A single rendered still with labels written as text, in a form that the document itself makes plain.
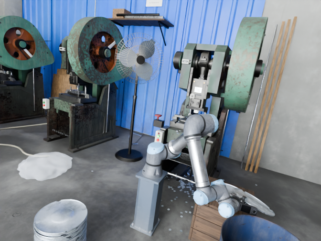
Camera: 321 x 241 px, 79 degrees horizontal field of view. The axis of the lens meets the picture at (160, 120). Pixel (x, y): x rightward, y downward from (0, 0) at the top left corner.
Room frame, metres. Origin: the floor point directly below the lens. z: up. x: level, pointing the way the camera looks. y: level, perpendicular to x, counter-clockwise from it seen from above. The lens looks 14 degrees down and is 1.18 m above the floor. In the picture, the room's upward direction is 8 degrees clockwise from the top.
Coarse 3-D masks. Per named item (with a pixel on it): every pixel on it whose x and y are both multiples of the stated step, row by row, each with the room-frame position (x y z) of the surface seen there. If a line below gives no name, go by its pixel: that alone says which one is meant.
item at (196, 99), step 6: (198, 78) 2.02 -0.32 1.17; (204, 78) 2.00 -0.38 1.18; (192, 84) 1.99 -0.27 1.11; (198, 84) 1.97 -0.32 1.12; (204, 84) 1.94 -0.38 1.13; (192, 90) 1.99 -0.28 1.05; (198, 90) 1.96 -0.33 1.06; (204, 90) 1.94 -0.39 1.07; (192, 96) 1.96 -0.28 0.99; (198, 96) 1.96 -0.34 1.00; (192, 102) 1.94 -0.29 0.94; (198, 102) 1.92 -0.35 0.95; (204, 102) 1.98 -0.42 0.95
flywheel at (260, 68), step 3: (258, 60) 1.81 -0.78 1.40; (261, 60) 1.80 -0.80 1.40; (258, 63) 1.78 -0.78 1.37; (261, 63) 1.77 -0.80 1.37; (264, 63) 1.82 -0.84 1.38; (258, 66) 1.77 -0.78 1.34; (261, 66) 1.77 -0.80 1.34; (264, 66) 1.78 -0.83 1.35; (255, 69) 1.78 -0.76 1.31; (258, 69) 1.77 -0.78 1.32; (261, 69) 1.78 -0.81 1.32; (255, 72) 1.78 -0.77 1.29; (258, 72) 1.77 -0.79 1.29; (261, 72) 1.79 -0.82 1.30; (255, 75) 1.80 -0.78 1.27; (258, 75) 1.79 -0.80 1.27
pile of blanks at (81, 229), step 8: (80, 224) 0.96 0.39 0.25; (40, 232) 0.87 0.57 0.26; (72, 232) 0.91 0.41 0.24; (80, 232) 0.97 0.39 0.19; (40, 240) 0.87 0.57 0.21; (48, 240) 0.86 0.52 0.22; (56, 240) 0.87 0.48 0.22; (64, 240) 0.88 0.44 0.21; (72, 240) 0.91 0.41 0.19; (80, 240) 0.96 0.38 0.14
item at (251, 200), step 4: (236, 188) 1.34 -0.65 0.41; (236, 192) 1.25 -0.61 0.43; (240, 192) 1.29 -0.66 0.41; (248, 196) 1.27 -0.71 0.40; (252, 196) 1.35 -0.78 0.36; (248, 200) 1.19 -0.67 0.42; (252, 200) 1.21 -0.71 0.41; (256, 200) 1.26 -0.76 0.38; (252, 204) 1.15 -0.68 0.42; (256, 204) 1.17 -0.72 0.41; (260, 204) 1.21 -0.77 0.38; (264, 204) 1.28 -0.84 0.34; (260, 208) 1.14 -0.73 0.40; (264, 208) 1.18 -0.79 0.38; (268, 208) 1.23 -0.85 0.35; (264, 212) 1.10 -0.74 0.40; (268, 212) 1.14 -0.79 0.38; (272, 212) 1.18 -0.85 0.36; (272, 216) 1.10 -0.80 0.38
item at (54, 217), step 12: (48, 204) 1.07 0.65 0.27; (60, 204) 1.09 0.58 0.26; (72, 204) 1.11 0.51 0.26; (84, 204) 1.12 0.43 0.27; (36, 216) 0.97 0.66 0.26; (48, 216) 0.98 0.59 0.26; (60, 216) 0.99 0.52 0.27; (72, 216) 1.01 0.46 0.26; (84, 216) 1.02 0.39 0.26; (36, 228) 0.88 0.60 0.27; (48, 228) 0.90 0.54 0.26; (60, 228) 0.91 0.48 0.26; (72, 228) 0.92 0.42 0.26
